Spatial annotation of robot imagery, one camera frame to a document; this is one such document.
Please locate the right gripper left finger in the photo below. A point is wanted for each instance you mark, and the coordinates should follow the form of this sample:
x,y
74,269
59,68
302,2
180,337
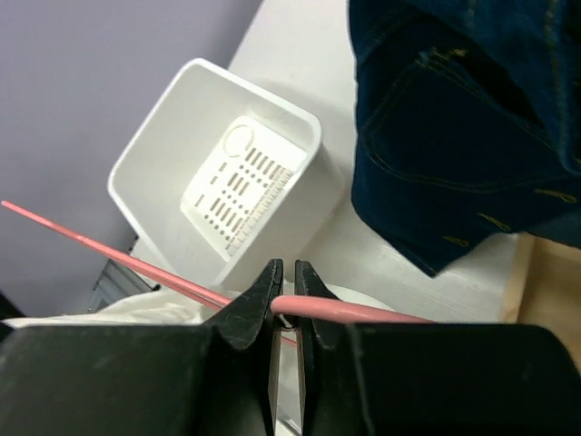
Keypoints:
x,y
216,378

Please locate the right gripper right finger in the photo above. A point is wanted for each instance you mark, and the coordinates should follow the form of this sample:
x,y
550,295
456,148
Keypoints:
x,y
436,379

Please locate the white pleated skirt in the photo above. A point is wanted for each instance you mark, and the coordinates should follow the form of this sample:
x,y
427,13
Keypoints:
x,y
169,307

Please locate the pink wire hanger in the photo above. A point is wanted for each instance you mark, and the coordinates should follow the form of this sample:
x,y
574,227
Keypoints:
x,y
316,308

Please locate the dark blue denim skirt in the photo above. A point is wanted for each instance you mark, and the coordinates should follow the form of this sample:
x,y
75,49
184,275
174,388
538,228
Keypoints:
x,y
468,123

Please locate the white plastic basket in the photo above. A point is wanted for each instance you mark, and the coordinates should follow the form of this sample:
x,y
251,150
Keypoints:
x,y
223,176

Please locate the wooden clothes rack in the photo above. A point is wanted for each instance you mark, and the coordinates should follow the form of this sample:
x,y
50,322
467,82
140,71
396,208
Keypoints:
x,y
543,286

